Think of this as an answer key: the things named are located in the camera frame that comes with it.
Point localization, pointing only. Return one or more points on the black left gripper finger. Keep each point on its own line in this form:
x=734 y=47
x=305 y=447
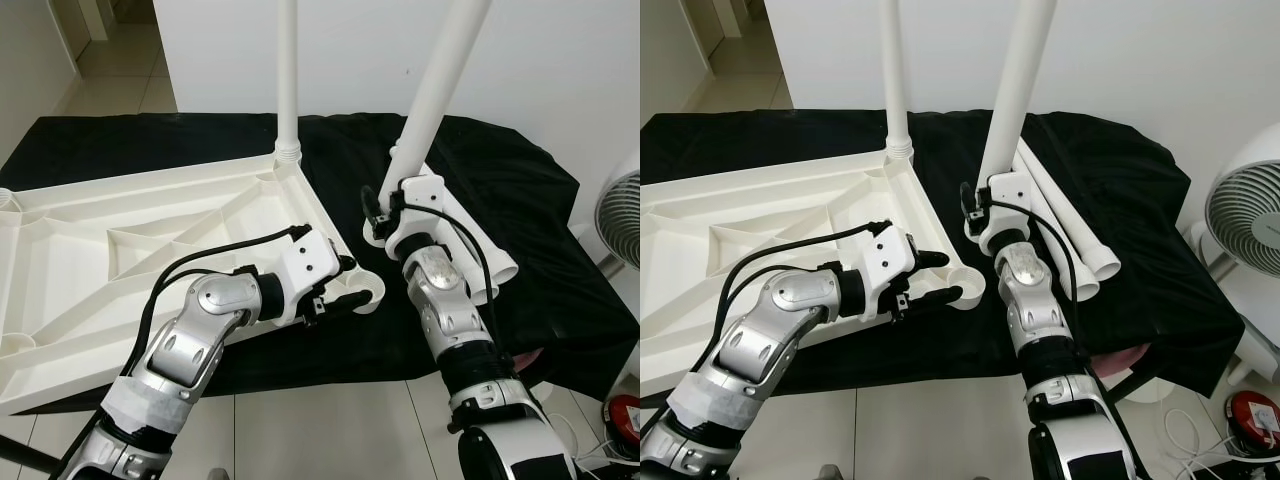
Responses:
x=933 y=259
x=345 y=303
x=932 y=298
x=347 y=264

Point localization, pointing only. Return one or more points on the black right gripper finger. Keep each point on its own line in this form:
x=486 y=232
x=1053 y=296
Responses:
x=373 y=208
x=971 y=204

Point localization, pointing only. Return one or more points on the white plastic table leg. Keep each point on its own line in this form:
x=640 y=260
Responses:
x=505 y=268
x=440 y=90
x=895 y=70
x=1020 y=90
x=1103 y=265
x=287 y=70
x=474 y=284
x=1082 y=287

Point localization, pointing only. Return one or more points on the white plastic children table top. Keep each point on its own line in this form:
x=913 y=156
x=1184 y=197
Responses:
x=80 y=270
x=720 y=270

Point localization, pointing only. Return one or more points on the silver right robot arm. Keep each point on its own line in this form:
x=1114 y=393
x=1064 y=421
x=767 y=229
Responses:
x=1035 y=300
x=445 y=300

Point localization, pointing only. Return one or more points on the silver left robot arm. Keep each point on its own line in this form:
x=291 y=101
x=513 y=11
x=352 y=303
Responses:
x=190 y=340
x=780 y=335

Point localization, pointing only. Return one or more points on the pink fabric item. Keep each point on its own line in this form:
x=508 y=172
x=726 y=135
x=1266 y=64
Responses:
x=530 y=361
x=1120 y=362

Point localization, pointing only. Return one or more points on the grey metal table leg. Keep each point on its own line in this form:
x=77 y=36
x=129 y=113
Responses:
x=1125 y=383

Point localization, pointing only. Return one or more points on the white round standing fan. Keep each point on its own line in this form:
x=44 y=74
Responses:
x=622 y=220
x=1245 y=220

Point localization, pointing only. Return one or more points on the white grey rounded appliance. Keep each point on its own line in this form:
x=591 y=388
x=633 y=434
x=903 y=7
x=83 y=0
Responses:
x=1262 y=330

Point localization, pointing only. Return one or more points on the black metal rod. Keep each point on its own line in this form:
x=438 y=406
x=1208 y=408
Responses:
x=30 y=458

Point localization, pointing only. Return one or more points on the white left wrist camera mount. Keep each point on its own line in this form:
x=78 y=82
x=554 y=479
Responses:
x=310 y=265
x=890 y=260

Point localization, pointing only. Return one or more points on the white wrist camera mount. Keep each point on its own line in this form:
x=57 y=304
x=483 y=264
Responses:
x=1010 y=185
x=890 y=260
x=310 y=265
x=425 y=190

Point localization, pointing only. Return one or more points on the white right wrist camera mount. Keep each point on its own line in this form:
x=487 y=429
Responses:
x=1010 y=185
x=425 y=190

